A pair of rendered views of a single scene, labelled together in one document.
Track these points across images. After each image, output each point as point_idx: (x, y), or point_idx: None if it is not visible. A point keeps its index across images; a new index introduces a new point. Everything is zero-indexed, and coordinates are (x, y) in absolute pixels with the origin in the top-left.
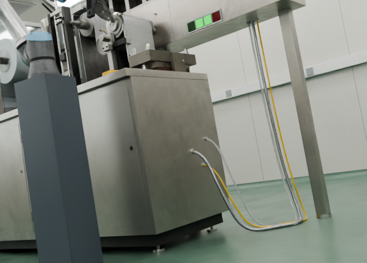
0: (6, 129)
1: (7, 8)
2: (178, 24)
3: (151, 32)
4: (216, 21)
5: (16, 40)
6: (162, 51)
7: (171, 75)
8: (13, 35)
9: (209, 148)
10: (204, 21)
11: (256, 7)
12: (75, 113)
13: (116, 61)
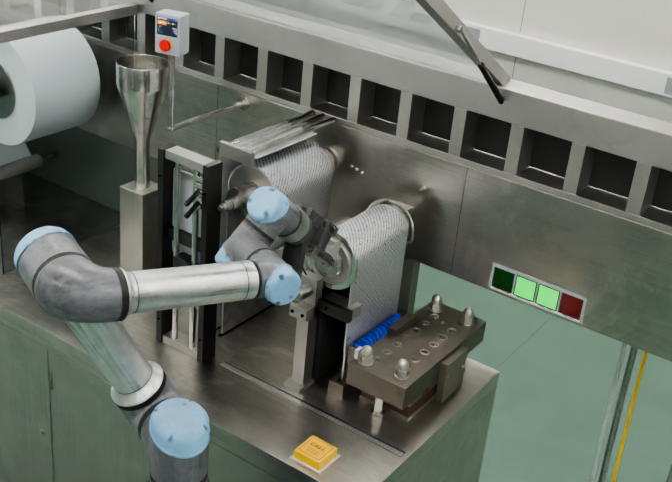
0: (13, 333)
1: (110, 336)
2: (472, 251)
3: (404, 249)
4: (567, 315)
5: (116, 390)
6: (429, 369)
7: (435, 439)
8: (113, 383)
9: None
10: (538, 294)
11: (671, 358)
12: None
13: (314, 335)
